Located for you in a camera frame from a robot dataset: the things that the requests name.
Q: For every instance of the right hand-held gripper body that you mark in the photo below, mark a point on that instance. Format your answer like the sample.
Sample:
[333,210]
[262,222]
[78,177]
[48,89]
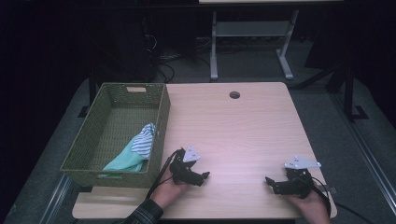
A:
[300,182]

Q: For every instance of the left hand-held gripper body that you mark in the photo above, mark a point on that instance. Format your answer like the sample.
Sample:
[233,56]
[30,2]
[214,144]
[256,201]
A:
[183,165]

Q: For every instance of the green and blue-striped cloth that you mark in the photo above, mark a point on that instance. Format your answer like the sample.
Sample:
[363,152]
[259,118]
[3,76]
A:
[132,157]

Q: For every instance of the green woven basket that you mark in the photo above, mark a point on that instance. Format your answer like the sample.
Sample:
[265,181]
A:
[102,137]

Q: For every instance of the person's left hand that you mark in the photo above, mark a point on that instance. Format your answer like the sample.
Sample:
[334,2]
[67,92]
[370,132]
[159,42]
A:
[168,191]

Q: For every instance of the person's right hand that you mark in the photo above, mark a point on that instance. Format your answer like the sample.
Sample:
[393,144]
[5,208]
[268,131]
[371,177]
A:
[309,208]

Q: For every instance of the black metal stand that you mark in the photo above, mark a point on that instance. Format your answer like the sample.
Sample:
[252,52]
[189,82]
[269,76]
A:
[350,93]
[90,93]

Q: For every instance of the dark computer tower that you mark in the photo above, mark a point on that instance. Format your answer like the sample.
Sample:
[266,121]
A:
[124,46]

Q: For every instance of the small grey table bracket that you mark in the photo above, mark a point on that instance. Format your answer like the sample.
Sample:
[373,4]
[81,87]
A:
[330,188]

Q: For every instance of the metal floor rail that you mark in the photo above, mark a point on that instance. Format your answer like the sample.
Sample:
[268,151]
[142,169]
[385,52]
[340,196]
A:
[56,199]
[367,155]

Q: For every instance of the white metal table frame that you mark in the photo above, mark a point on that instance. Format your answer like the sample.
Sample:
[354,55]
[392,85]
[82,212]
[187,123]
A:
[252,29]

